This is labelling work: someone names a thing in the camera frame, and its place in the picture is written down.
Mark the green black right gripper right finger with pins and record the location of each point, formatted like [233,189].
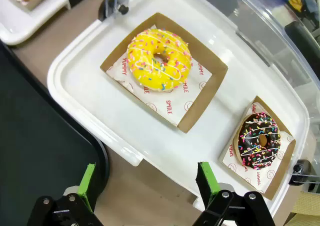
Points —
[207,183]

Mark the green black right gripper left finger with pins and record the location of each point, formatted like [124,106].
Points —
[82,186]

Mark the chocolate donut colourful sprinkles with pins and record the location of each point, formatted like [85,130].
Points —
[250,146]

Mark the black serving tray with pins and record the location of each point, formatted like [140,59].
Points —
[37,136]

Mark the yellow sprinkled donut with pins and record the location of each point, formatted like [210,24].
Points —
[140,68]

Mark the white printed paper liner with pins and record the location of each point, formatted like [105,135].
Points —
[175,103]
[237,167]

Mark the white display case base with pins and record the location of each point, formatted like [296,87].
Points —
[25,23]
[100,111]

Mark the black lid hinge knob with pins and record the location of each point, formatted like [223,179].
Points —
[123,9]
[302,171]

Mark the clear plastic case lid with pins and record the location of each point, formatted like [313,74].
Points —
[262,36]

